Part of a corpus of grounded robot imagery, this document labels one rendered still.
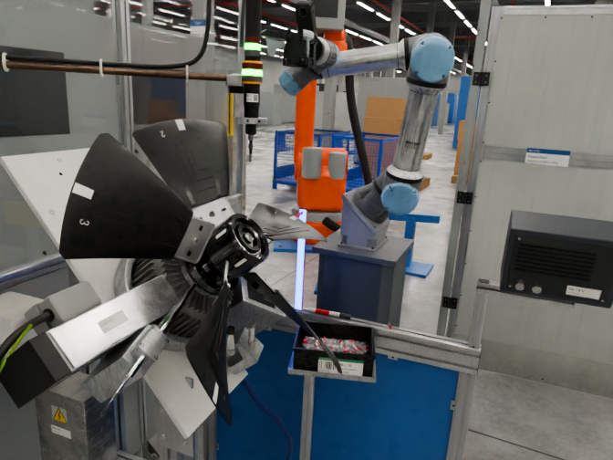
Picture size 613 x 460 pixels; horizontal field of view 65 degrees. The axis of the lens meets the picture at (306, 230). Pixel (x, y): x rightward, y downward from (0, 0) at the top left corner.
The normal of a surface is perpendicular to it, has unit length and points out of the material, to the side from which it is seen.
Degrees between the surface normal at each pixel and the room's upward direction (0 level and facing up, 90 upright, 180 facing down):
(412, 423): 90
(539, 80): 90
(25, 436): 90
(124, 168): 73
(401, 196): 110
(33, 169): 50
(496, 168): 90
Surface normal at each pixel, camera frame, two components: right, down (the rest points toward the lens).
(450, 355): -0.36, 0.23
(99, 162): 0.72, -0.11
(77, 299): 0.75, -0.51
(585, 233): -0.04, -0.87
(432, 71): -0.17, 0.33
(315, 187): 0.04, 0.26
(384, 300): 0.36, 0.26
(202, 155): 0.26, -0.46
